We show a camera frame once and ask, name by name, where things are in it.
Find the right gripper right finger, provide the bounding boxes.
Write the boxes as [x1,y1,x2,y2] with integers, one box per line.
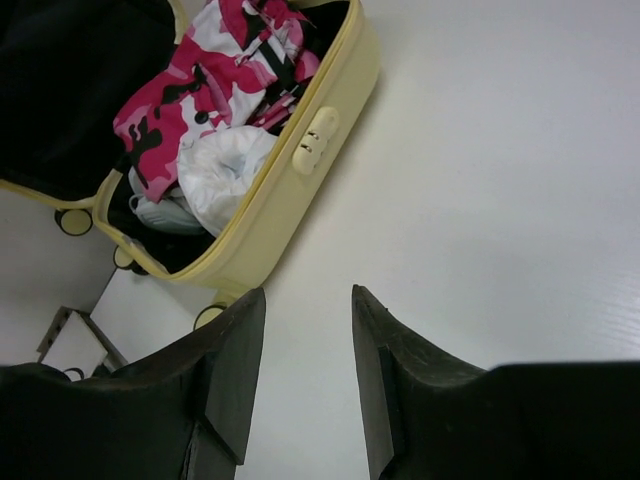
[352,286,639,479]

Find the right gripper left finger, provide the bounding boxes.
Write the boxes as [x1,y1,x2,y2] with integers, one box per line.
[1,288,266,479]

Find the white plastic bag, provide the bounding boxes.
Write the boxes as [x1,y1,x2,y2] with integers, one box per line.
[177,125,277,237]

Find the yellow hard-shell suitcase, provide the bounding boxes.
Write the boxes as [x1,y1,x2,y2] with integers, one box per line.
[1,1,380,319]

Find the pink camouflage clothing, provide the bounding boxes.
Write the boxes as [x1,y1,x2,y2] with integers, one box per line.
[113,1,320,203]

